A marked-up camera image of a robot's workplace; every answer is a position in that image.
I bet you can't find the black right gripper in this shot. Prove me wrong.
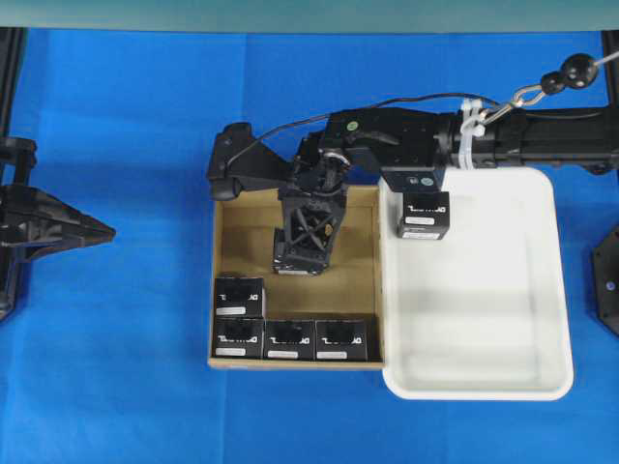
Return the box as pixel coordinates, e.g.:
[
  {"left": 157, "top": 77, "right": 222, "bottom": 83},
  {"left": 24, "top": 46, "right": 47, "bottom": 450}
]
[{"left": 278, "top": 107, "right": 435, "bottom": 270}]

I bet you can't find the black box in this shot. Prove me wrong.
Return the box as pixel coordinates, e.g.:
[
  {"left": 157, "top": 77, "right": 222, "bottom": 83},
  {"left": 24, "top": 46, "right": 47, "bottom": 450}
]
[
  {"left": 214, "top": 276, "right": 266, "bottom": 318},
  {"left": 272, "top": 228, "right": 329, "bottom": 276},
  {"left": 263, "top": 319, "right": 316, "bottom": 361},
  {"left": 314, "top": 315, "right": 382, "bottom": 363},
  {"left": 212, "top": 317, "right": 264, "bottom": 360},
  {"left": 397, "top": 191, "right": 450, "bottom": 241}
]

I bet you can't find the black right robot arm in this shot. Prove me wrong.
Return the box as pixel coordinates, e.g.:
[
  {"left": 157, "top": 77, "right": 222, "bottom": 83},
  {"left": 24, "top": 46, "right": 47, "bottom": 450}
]
[{"left": 273, "top": 107, "right": 618, "bottom": 276}]

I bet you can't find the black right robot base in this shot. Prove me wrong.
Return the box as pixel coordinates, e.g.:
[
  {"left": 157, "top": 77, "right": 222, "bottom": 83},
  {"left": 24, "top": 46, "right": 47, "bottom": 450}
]
[{"left": 591, "top": 227, "right": 619, "bottom": 336}]

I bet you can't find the black box in tray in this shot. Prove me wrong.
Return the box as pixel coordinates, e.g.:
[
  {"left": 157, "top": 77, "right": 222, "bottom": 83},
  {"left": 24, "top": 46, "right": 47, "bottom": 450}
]
[{"left": 397, "top": 191, "right": 450, "bottom": 241}]

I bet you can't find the brown cardboard box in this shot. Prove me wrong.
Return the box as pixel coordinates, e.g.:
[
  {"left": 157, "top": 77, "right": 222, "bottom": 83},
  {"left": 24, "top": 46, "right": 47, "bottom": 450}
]
[{"left": 208, "top": 186, "right": 384, "bottom": 371}]

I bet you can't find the white zip tie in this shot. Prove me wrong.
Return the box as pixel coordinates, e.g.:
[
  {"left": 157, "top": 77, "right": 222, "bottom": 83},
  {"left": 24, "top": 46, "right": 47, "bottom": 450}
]
[{"left": 457, "top": 99, "right": 486, "bottom": 170}]

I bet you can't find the white plastic tray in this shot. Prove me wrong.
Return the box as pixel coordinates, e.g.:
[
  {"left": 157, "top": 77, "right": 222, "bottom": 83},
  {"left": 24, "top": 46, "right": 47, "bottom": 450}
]
[{"left": 379, "top": 168, "right": 574, "bottom": 401}]

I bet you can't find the metal hook with ball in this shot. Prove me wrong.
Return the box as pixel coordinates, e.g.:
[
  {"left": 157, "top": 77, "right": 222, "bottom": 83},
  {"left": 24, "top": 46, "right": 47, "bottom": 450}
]
[{"left": 478, "top": 51, "right": 618, "bottom": 126}]

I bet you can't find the blue table cloth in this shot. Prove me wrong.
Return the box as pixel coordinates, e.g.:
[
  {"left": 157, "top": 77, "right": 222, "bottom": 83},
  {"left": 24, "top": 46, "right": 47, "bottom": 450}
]
[{"left": 1, "top": 29, "right": 618, "bottom": 463}]

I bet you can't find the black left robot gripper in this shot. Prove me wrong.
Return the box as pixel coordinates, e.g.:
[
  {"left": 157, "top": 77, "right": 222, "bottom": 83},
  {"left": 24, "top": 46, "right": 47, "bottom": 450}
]
[{"left": 1, "top": 137, "right": 116, "bottom": 320}]

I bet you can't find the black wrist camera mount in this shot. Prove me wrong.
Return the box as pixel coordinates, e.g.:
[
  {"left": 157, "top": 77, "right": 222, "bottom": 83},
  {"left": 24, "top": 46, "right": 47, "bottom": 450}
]
[{"left": 206, "top": 122, "right": 292, "bottom": 201}]

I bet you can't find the black camera cable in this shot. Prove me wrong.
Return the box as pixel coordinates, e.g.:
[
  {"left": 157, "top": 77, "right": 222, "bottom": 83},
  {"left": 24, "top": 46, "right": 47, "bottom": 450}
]
[{"left": 224, "top": 92, "right": 501, "bottom": 171}]

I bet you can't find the black aluminium frame post right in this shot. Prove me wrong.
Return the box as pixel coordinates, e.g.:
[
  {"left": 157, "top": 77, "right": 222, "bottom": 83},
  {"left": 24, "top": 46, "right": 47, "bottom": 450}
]
[{"left": 601, "top": 29, "right": 619, "bottom": 107}]

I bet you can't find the black aluminium frame post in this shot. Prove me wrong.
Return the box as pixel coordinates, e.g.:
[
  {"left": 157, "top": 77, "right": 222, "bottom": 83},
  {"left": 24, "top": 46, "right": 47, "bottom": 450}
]
[
  {"left": 0, "top": 27, "right": 27, "bottom": 137},
  {"left": 601, "top": 29, "right": 619, "bottom": 107}
]

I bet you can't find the black aluminium frame post left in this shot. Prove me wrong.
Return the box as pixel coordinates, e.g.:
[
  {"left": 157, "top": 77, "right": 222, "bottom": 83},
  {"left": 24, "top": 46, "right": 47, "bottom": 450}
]
[{"left": 0, "top": 27, "right": 27, "bottom": 137}]

